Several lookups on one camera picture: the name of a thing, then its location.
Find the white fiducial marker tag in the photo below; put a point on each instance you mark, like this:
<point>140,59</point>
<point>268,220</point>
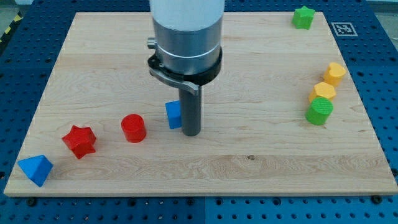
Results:
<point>344,29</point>

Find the yellow hexagon block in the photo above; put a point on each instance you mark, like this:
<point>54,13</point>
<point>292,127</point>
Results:
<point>323,90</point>

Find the green cylinder block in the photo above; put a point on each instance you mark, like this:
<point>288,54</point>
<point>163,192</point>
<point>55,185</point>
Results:
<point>319,111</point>

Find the green star block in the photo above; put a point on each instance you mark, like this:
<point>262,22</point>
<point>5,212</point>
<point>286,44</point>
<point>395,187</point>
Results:
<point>303,17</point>

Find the black clamp with silver lever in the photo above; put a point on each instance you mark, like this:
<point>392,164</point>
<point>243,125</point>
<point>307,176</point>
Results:
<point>189,83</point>

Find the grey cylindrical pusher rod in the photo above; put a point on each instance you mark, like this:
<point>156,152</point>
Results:
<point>190,108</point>

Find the blue cube block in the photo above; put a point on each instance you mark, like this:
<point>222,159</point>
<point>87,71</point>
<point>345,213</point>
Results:
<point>173,114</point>

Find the red cylinder block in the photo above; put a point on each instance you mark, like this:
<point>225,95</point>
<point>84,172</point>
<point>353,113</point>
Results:
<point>133,127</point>

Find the red star block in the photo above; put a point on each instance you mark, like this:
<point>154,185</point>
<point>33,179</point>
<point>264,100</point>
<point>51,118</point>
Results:
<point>80,141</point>

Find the blue triangle block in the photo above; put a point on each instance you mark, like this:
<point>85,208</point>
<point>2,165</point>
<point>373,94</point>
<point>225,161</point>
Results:
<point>36,168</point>

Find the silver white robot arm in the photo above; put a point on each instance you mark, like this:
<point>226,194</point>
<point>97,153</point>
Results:
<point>187,33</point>

